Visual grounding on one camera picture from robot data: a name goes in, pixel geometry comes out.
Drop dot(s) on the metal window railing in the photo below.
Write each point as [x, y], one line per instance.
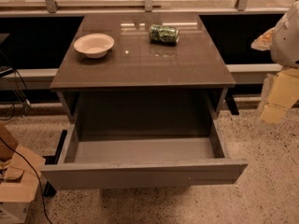
[146, 0]

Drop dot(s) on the crushed green soda can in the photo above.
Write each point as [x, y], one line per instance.
[163, 34]

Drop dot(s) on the grey top drawer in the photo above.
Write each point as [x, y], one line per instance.
[95, 161]

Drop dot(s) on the grey drawer cabinet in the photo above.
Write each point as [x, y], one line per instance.
[143, 87]

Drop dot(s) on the cardboard box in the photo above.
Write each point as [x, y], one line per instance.
[20, 169]

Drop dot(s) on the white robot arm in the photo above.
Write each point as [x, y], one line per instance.
[282, 40]

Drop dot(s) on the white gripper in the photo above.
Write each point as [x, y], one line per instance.
[286, 41]

